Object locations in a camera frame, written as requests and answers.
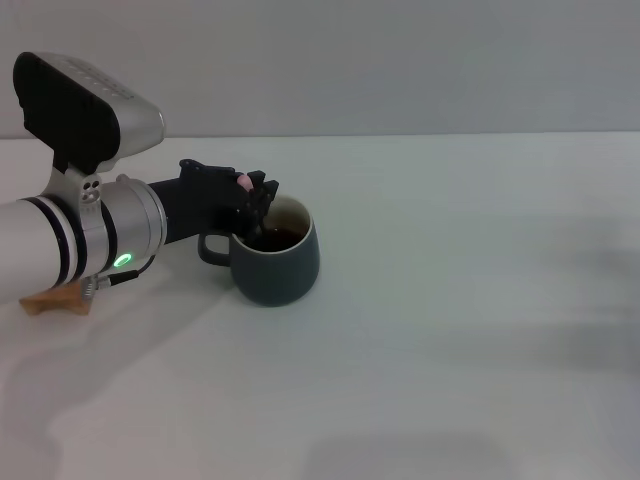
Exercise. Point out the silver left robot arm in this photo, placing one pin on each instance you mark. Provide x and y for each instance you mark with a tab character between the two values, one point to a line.
75	240

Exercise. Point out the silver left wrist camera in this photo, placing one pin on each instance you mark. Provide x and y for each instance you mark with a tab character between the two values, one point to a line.
80	115

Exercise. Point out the light tan wooden block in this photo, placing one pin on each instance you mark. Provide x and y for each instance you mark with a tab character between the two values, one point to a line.
60	300

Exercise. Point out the dark grey ceramic coffee mug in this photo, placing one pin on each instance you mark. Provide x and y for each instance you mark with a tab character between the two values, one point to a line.
277	272

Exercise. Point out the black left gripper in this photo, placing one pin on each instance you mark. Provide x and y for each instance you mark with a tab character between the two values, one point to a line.
200	205

